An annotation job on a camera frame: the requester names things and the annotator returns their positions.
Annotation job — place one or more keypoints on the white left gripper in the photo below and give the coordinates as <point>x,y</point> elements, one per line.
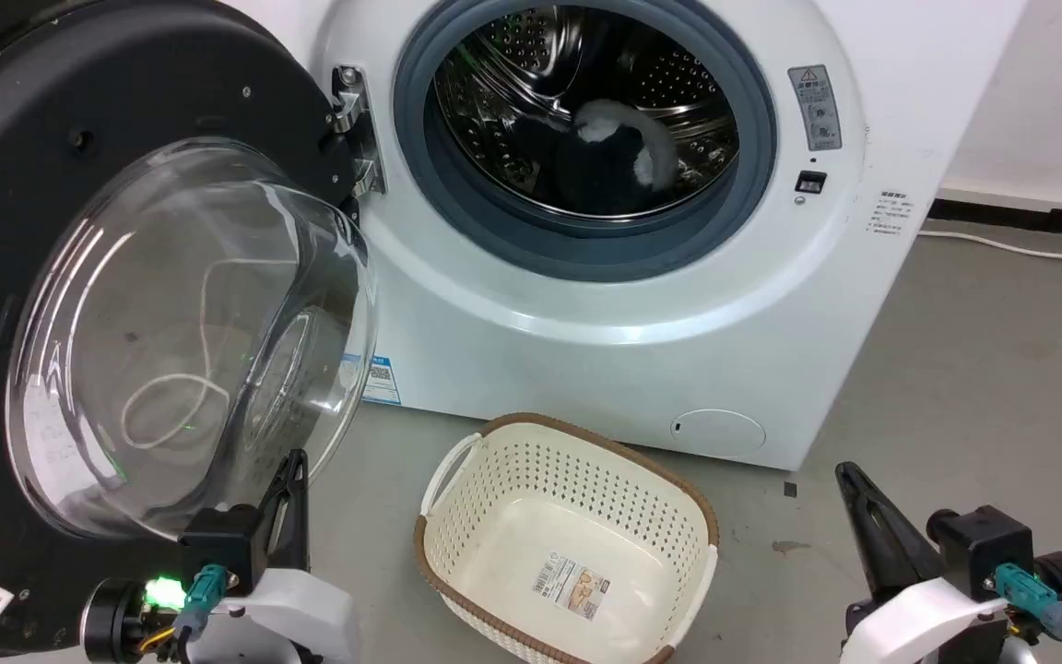
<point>296,613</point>

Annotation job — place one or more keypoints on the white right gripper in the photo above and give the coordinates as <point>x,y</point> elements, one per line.
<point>927,622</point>

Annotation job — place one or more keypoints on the black washer door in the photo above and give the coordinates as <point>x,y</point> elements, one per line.
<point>52,138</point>

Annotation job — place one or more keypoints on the white front-load washing machine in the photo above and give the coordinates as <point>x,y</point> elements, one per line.
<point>605,360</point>

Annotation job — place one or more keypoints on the black door latch slot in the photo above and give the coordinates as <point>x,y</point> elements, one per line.
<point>809,182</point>

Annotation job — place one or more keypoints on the metal door hinge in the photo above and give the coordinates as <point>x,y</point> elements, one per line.
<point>354,120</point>

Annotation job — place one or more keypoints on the blue energy label sticker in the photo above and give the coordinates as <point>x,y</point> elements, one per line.
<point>380,379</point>

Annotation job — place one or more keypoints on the round filter cover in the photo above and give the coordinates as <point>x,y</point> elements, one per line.
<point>717,433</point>

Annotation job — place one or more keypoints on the cream laundry basket brown rim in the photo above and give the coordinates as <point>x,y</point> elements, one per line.
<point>531,544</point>

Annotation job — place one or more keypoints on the product label sticker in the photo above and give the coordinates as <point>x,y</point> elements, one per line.
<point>572,585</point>

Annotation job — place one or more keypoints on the small printed text label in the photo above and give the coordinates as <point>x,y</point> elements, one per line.
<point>892,213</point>

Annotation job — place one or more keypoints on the black baseboard strip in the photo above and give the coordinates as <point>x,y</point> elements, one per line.
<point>1020,218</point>

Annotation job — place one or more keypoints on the grey warning sticker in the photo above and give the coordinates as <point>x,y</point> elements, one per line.
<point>815,107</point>

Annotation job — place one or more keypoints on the dark garment with white trim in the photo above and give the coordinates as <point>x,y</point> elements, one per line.
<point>600,161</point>

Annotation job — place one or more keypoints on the stainless steel drum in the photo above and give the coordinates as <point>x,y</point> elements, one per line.
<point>513,83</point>

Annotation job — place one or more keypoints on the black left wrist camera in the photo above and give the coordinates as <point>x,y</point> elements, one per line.
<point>218,546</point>

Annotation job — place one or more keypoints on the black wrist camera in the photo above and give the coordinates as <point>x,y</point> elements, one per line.
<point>218,546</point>
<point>978,549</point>

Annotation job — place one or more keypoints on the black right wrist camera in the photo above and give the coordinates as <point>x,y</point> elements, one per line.
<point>978,549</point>

